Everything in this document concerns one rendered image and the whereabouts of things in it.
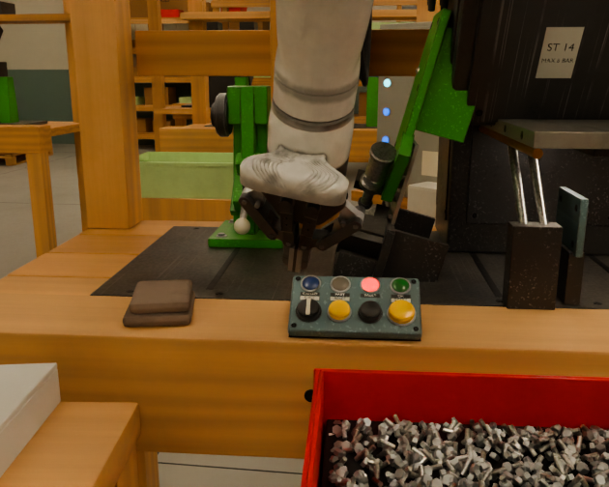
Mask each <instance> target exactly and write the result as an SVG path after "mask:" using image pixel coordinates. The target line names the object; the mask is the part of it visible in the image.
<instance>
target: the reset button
mask: <svg viewBox="0 0 609 487"><path fill-rule="evenodd" d="M329 314H330V316H331V317H332V318H334V319H336V320H343V319H346V318H347V317H348V316H349V314H350V306H349V304H348V303H347V302H346V301H342V300H337V301H333V302H332V303H331V304H330V306H329Z"/></svg>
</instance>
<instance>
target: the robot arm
mask: <svg viewBox="0 0 609 487"><path fill-rule="evenodd" d="M373 2H374V0H275V11H276V32H277V50H276V55H275V75H274V91H273V101H272V106H271V110H270V116H269V124H268V144H267V153H266V154H259V155H253V156H250V157H247V158H245V159H244V160H243V161H242V163H241V165H240V182H241V184H242V185H243V186H244V190H243V192H242V194H241V196H240V198H239V204H240V205H241V206H242V207H243V208H244V210H245V211H246V212H247V213H248V215H249V216H250V217H251V218H252V220H253V221H254V222H255V223H256V224H257V226H258V227H259V228H260V229H261V230H262V232H263V233H264V234H265V235H266V236H267V238H268V239H270V240H275V239H279V240H281V241H282V242H283V244H284V247H283V258H282V262H283V264H284V265H286V266H288V270H287V271H290V272H298V273H300V272H301V269H304V270H305V269H306V268H307V266H308V262H309V259H310V253H311V249H312V248H313V247H317V249H319V250H321V251H325V250H327V249H328V248H330V247H332V246H334V245H335V244H338V243H339V242H341V241H343V240H344V239H346V238H348V237H349V236H351V235H353V234H354V233H356V232H358V231H360V230H361V229H362V226H363V219H364V215H365V208H364V207H363V206H356V207H355V206H353V205H352V204H351V203H350V202H349V201H348V200H347V199H348V186H349V181H348V179H347V178H346V172H347V166H348V160H349V155H350V149H351V143H352V137H353V130H354V108H355V100H356V94H357V89H358V83H359V77H360V68H361V51H362V49H363V43H364V39H365V35H366V31H367V28H368V24H369V20H370V16H371V11H372V7H373ZM338 212H340V213H339V216H338V218H336V219H334V220H333V221H331V222H330V223H328V224H326V225H325V226H323V227H322V228H321V229H318V230H315V228H316V225H320V224H322V223H324V222H325V221H327V220H328V219H329V218H331V217H332V216H334V215H336V214H337V213H338ZM300 223H301V224H302V225H303V228H302V232H301V235H299V231H300Z"/></svg>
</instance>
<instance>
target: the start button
mask: <svg viewBox="0 0 609 487"><path fill-rule="evenodd" d="M389 315H390V318H391V319H392V320H393V321H394V322H396V323H398V324H407V323H409V322H411V321H412V320H413V318H414V316H415V308H414V306H413V305H412V304H410V303H409V302H408V301H404V300H399V301H394V302H393V303H392V304H391V305H390V308H389Z"/></svg>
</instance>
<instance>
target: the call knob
mask: <svg viewBox="0 0 609 487"><path fill-rule="evenodd" d="M297 312H298V315H299V316H300V317H301V318H303V319H305V320H312V319H314V318H316V317H317V316H318V315H319V313H320V305H319V303H318V302H317V301H316V300H313V299H310V298H307V299H304V300H302V301H300V302H299V304H298V306H297Z"/></svg>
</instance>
